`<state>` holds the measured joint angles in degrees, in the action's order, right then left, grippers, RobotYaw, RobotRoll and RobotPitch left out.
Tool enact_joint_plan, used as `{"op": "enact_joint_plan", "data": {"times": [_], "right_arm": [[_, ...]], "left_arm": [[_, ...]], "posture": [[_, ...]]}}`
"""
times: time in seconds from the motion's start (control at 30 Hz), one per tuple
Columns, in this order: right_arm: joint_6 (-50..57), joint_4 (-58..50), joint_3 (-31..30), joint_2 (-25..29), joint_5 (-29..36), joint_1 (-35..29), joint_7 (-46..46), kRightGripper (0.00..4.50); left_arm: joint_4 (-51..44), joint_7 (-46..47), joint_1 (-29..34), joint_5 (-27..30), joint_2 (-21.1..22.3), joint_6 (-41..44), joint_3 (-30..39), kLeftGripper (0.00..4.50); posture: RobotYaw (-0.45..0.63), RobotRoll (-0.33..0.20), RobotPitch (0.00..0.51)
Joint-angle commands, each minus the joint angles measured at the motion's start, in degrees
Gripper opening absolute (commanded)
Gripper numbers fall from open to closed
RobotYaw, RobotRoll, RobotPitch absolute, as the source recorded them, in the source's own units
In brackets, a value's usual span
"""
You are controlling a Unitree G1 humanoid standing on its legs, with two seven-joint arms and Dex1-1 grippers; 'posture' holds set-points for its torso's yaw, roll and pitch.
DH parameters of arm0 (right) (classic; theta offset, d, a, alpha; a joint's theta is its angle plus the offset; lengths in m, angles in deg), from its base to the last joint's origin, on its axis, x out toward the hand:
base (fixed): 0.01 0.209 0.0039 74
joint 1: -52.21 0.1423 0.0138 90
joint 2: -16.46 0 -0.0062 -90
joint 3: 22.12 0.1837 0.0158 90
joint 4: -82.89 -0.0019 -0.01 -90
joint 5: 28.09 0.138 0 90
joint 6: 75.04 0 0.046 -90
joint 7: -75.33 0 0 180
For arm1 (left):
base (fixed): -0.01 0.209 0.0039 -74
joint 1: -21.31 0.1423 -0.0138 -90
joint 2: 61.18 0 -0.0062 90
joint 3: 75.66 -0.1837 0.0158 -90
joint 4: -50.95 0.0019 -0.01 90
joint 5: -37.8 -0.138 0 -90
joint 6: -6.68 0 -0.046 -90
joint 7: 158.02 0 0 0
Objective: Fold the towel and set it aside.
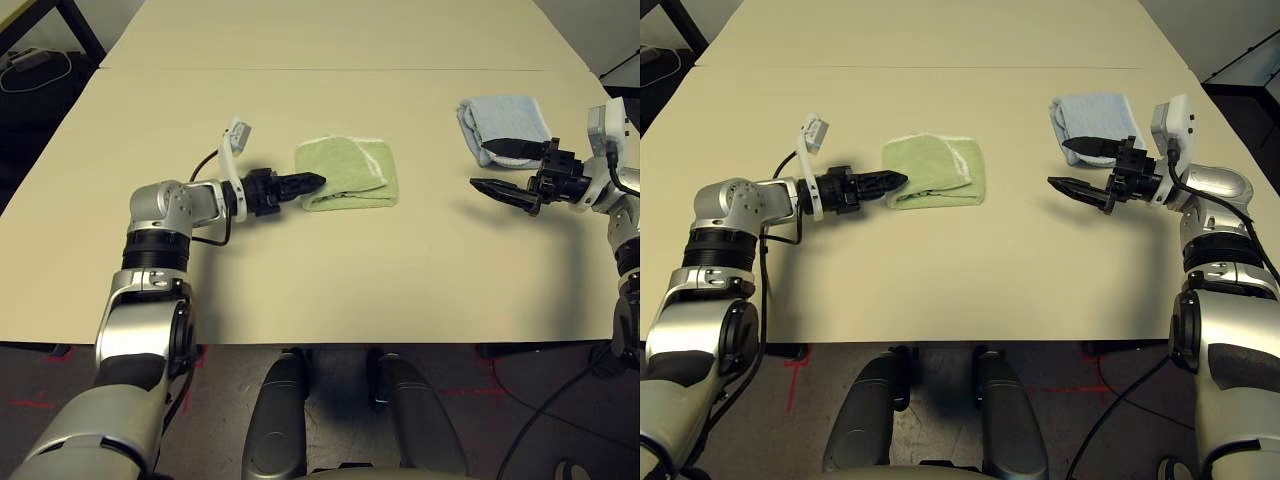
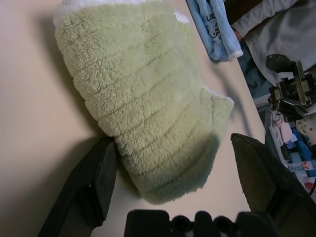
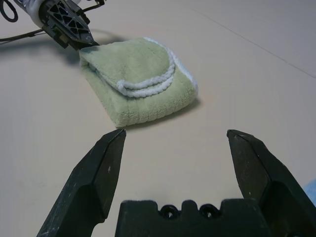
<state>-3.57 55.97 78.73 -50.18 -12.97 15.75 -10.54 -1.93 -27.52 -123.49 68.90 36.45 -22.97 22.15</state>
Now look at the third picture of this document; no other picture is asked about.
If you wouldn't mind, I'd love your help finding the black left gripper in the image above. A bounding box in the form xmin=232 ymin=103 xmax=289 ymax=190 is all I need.
xmin=38 ymin=0 xmax=100 ymax=51

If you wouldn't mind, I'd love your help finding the green towel with white trim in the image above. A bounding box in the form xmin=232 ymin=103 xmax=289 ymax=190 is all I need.
xmin=79 ymin=37 xmax=199 ymax=128

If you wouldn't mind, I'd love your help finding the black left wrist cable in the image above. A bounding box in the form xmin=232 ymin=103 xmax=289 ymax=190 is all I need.
xmin=0 ymin=0 xmax=107 ymax=44

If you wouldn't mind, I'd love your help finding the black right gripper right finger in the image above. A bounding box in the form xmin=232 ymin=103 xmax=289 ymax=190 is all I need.
xmin=226 ymin=129 xmax=316 ymax=237

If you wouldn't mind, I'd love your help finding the folded light blue towel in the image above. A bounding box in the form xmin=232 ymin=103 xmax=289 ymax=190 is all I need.
xmin=304 ymin=179 xmax=316 ymax=199

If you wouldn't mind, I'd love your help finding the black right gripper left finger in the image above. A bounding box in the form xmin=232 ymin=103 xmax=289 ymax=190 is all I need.
xmin=37 ymin=128 xmax=127 ymax=237

